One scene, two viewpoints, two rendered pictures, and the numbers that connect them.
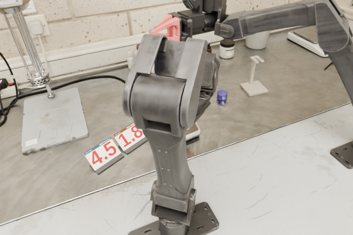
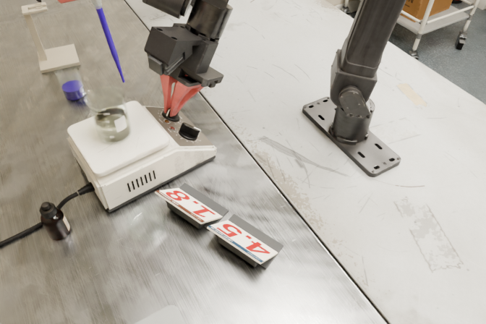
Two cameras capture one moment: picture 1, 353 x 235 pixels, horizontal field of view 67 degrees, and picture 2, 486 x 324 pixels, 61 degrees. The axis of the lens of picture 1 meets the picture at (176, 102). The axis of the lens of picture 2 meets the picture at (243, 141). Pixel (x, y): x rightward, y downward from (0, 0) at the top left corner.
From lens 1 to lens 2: 0.79 m
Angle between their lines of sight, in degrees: 71
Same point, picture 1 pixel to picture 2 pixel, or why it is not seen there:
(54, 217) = (385, 286)
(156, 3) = not seen: outside the picture
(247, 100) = (92, 68)
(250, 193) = (277, 76)
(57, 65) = not seen: outside the picture
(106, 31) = not seen: outside the picture
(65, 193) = (337, 289)
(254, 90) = (68, 56)
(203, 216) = (322, 108)
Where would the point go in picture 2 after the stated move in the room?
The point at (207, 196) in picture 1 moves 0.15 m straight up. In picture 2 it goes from (291, 109) to (299, 41)
